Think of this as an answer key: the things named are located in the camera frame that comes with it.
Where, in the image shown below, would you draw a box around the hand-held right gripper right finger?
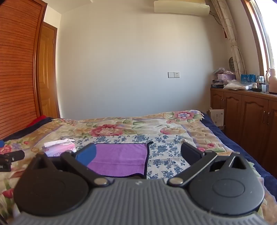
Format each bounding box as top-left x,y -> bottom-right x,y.
168,142 -> 250,187

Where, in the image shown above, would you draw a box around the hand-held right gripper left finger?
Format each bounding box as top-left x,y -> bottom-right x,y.
24,142 -> 109,188

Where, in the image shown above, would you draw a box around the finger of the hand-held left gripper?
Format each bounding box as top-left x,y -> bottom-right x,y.
4,150 -> 25,163

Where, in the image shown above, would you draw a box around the purple towel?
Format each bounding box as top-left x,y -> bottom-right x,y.
87,142 -> 154,176

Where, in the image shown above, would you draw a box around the blue floral cloth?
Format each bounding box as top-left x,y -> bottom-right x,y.
75,134 -> 195,180

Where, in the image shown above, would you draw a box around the pink tissue pack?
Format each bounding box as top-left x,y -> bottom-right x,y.
42,139 -> 77,157

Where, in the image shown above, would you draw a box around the red cloth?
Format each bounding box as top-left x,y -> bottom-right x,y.
27,115 -> 47,127

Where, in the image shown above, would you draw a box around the cardboard box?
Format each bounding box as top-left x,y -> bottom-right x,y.
207,109 -> 225,128

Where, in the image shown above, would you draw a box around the floral bed sheet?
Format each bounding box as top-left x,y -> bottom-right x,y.
0,110 -> 269,219

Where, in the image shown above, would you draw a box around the wooden cabinet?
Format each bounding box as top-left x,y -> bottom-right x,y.
210,85 -> 277,161

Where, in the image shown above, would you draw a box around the stack of dark books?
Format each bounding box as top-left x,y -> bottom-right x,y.
211,79 -> 226,88

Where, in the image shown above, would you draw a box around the clear plastic bag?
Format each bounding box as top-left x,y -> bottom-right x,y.
223,79 -> 256,90

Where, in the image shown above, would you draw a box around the pink box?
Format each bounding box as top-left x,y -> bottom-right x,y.
217,73 -> 236,84

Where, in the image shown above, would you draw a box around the wooden door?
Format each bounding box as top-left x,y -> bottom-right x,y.
38,22 -> 61,119

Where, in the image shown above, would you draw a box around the wooden slatted wardrobe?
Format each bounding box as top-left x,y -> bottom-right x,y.
0,0 -> 48,139

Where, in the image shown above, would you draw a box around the blue boxes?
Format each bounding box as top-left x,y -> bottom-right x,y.
241,74 -> 256,83

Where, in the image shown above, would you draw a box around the pink jug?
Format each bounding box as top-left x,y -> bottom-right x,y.
267,68 -> 277,95

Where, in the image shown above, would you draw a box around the patterned beige curtain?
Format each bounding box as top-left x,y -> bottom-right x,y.
211,0 -> 247,75

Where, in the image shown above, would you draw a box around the white air conditioner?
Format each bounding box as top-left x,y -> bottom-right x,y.
154,0 -> 210,17

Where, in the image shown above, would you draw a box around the wooden window frame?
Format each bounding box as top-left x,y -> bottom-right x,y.
242,0 -> 277,75

